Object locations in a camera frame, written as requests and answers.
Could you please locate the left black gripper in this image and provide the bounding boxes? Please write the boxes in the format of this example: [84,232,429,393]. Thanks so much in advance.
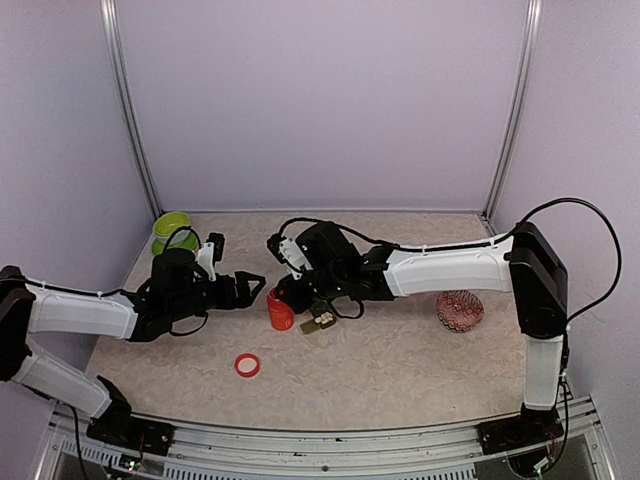
[168,270,265,322]

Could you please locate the orange pill bottle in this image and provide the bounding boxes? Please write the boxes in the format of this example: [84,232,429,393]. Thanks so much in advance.
[267,289,294,331]

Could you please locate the green weekly pill organizer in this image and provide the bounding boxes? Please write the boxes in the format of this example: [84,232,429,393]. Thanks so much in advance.
[300,300,337,335]

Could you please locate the orange bottle cap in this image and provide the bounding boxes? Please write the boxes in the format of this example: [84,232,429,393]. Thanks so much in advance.
[234,353,261,378]

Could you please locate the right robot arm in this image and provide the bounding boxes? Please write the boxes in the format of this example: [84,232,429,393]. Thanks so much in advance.
[266,197,623,444]

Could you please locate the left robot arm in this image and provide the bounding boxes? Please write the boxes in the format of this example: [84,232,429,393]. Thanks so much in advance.
[1,233,266,445]

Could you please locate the red patterned bowl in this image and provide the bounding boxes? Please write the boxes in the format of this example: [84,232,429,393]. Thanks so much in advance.
[436,290,485,333]

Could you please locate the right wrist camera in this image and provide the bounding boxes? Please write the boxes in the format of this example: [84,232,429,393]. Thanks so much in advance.
[267,233,312,280]

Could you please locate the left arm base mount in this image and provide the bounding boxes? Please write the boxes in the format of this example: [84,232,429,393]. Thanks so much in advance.
[86,416,175,456]

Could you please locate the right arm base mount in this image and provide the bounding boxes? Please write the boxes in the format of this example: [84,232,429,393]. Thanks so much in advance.
[476,416,564,455]

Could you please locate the left aluminium frame post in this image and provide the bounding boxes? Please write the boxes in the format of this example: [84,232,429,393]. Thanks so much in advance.
[100,0,163,219]

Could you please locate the aluminium frame post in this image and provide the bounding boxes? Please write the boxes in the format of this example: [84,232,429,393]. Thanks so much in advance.
[100,0,163,219]
[482,0,543,227]

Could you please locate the right aluminium frame post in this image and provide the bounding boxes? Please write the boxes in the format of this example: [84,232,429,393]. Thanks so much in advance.
[482,0,543,227]

